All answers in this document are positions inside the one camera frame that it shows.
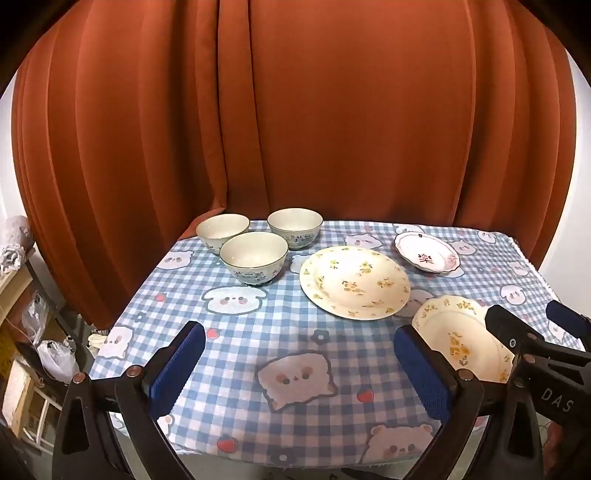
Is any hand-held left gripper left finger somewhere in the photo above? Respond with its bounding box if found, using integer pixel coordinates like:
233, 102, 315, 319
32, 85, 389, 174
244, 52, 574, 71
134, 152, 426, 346
52, 320, 207, 480

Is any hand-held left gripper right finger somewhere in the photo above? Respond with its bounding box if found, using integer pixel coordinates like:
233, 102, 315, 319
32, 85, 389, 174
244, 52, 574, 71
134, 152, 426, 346
393, 324, 543, 480

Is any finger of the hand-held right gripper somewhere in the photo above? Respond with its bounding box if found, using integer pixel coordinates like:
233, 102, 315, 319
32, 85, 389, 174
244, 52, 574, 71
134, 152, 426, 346
485, 305, 573, 385
546, 300, 591, 352

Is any small cream yellow-flower plate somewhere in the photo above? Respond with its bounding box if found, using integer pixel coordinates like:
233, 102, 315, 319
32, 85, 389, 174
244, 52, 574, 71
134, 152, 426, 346
411, 295, 516, 385

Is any white plate red pattern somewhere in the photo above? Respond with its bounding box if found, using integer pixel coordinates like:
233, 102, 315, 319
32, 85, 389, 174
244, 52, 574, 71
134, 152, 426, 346
393, 231, 462, 277

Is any large cream yellow-flower plate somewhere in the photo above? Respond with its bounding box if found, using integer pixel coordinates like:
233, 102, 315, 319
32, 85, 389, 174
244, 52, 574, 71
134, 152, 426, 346
299, 246, 411, 320

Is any white bowl blue floral print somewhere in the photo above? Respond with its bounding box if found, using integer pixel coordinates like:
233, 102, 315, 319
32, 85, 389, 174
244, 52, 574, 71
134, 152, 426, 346
220, 232, 290, 285
267, 208, 324, 250
196, 214, 250, 255

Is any blue checked animal-print tablecloth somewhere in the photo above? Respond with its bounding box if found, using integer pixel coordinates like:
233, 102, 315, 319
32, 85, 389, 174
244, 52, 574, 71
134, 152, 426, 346
88, 220, 585, 467

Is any white plastic bag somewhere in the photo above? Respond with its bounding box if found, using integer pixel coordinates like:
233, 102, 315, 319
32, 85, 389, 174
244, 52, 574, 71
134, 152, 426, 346
36, 339, 81, 384

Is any clear plastic bag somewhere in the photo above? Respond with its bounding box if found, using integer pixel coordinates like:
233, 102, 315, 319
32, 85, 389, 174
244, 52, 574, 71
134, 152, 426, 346
21, 295, 51, 344

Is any metal storage shelf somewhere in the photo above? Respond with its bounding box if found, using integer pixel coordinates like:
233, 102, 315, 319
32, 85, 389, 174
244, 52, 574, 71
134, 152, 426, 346
0, 249, 98, 455

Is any grey fluffy bundle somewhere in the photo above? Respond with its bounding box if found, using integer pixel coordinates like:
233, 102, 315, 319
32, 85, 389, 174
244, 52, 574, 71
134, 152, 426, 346
0, 216, 37, 278

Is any rust orange curtain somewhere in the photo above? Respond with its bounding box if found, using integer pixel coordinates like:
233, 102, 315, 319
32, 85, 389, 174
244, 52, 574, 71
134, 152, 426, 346
10, 0, 578, 330

